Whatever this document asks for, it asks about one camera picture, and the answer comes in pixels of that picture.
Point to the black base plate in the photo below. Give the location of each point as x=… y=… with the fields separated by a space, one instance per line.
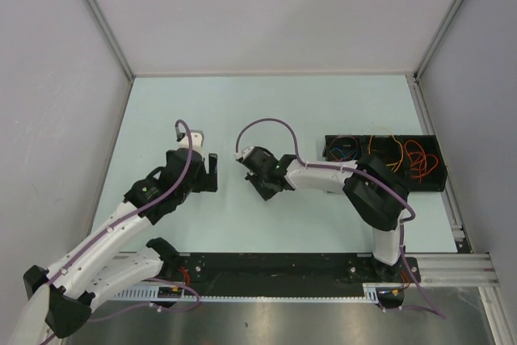
x=285 y=275

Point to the aluminium frame rail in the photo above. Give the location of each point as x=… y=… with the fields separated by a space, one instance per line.
x=452 y=270

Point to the black compartment tray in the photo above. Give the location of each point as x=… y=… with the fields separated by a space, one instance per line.
x=417 y=159

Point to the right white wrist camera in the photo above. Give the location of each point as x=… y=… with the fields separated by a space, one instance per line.
x=242 y=155

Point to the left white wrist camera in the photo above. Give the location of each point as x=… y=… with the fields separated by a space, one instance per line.
x=194 y=140

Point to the slotted cable duct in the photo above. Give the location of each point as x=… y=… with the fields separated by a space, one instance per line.
x=165 y=293

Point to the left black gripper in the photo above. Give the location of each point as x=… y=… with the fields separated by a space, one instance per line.
x=207 y=181

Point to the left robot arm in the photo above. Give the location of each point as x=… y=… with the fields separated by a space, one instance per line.
x=63 y=296

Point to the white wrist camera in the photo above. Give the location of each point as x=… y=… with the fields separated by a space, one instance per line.
x=194 y=140
x=242 y=155

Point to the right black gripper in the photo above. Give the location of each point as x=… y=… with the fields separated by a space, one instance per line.
x=265 y=195

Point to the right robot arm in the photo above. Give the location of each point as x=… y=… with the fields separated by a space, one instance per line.
x=377 y=194

